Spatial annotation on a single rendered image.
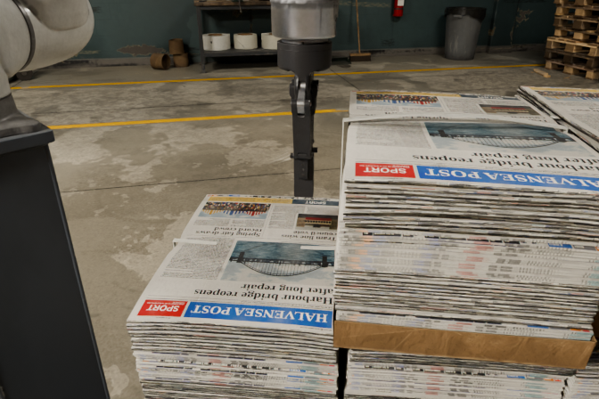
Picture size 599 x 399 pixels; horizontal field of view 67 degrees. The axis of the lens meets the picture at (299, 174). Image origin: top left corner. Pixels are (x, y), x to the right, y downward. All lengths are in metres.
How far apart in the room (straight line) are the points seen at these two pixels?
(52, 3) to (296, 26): 0.51
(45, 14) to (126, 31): 6.21
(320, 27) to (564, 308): 0.43
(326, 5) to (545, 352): 0.48
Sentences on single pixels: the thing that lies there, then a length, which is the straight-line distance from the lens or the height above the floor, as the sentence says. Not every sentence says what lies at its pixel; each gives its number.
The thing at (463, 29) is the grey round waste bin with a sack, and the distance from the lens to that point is 7.52.
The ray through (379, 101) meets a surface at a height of 1.06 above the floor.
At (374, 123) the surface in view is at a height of 1.06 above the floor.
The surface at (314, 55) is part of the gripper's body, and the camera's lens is 0.61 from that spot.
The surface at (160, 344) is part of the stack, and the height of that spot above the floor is 0.78.
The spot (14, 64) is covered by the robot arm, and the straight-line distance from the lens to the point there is 0.92.
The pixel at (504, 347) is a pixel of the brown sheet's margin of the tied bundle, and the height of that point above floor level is 0.86.
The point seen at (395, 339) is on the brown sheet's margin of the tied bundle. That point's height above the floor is 0.86.
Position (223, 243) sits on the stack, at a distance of 0.78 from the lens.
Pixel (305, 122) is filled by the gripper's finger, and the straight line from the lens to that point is 0.61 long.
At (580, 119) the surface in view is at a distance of 0.71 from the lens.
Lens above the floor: 1.25
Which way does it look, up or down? 24 degrees down
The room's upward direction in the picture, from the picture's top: straight up
